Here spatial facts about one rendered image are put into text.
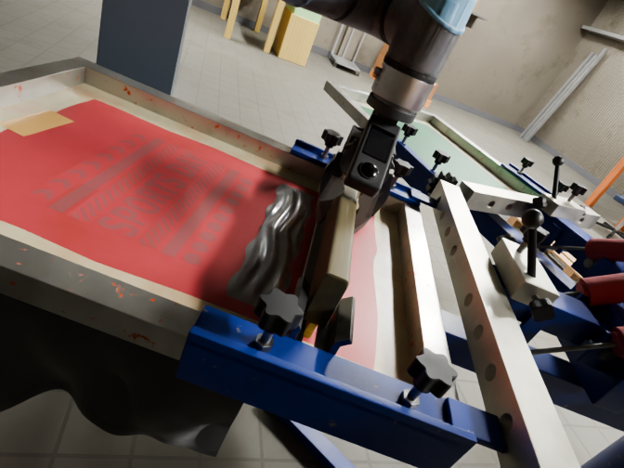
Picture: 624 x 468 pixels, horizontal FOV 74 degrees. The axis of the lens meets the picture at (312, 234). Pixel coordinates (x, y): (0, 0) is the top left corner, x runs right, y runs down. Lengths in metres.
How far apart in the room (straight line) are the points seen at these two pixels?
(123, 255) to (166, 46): 0.72
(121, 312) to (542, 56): 10.77
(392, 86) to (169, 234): 0.35
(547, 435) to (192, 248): 0.46
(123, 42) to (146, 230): 0.67
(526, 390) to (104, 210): 0.56
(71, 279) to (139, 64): 0.80
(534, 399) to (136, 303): 0.42
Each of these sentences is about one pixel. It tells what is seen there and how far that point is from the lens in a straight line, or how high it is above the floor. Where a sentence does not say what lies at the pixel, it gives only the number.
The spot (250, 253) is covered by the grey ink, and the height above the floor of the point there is 0.96.
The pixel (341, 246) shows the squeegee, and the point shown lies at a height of 1.06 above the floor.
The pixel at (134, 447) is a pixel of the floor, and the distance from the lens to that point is 1.49.
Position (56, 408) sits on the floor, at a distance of 1.55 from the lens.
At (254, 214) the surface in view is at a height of 0.96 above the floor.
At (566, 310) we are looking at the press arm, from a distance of 0.76.
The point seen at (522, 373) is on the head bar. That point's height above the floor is 1.04.
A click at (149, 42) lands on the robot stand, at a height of 1.03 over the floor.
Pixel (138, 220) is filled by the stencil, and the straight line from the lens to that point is 0.62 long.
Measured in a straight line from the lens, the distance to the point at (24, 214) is 0.61.
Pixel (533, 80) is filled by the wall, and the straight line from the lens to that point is 11.07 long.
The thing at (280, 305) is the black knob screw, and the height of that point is 1.06.
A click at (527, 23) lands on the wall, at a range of 10.54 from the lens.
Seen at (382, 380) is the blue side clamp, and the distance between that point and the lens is 0.47.
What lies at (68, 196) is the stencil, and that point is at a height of 0.96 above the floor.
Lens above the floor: 1.32
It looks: 30 degrees down
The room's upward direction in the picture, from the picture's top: 25 degrees clockwise
